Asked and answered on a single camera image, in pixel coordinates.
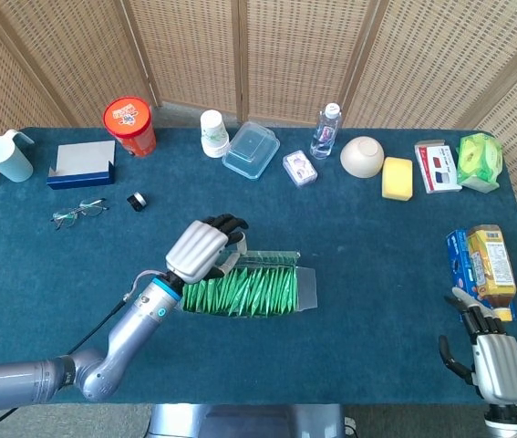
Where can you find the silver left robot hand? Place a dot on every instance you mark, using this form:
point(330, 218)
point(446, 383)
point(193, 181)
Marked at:
point(194, 251)

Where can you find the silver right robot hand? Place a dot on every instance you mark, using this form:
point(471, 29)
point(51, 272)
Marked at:
point(497, 365)

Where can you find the clear box of green packets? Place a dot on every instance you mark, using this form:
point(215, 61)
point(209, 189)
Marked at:
point(306, 287)

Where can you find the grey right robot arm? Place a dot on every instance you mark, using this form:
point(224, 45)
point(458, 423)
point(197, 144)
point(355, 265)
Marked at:
point(504, 424)

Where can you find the yellow juice bottle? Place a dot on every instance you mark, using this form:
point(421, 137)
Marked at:
point(493, 264)

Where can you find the blue snack package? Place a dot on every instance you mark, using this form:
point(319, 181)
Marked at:
point(458, 260)

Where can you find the blue and white card box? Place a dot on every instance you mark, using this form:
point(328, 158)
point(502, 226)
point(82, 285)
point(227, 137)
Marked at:
point(80, 180)

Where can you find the red white 3D glasses box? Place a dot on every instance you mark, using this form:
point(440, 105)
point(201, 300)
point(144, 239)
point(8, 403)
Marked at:
point(438, 169)

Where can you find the small black silver jar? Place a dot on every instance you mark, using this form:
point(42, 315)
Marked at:
point(136, 202)

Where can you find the clear plastic food container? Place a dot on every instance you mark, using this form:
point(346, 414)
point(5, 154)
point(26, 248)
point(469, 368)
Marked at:
point(251, 150)

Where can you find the white paper cup stack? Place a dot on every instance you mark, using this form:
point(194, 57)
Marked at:
point(214, 137)

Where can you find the thin metal eyeglasses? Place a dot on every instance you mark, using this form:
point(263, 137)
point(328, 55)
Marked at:
point(69, 215)

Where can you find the orange red snack tub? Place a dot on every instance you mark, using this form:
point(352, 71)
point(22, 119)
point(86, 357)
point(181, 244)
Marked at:
point(128, 118)

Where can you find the blue table cloth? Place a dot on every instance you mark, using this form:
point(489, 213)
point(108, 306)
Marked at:
point(331, 356)

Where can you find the clear water bottle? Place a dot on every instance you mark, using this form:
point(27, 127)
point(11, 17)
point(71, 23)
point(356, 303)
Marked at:
point(325, 134)

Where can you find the grey robot torso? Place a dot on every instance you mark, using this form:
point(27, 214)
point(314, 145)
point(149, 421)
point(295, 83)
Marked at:
point(240, 422)

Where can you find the beige bowl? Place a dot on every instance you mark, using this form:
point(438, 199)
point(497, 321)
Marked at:
point(362, 157)

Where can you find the green wet wipes pack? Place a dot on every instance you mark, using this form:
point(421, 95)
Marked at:
point(479, 159)

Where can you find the light blue mug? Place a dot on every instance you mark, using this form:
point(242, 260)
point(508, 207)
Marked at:
point(7, 159)

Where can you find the yellow sponge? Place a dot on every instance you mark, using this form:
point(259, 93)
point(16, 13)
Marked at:
point(397, 179)

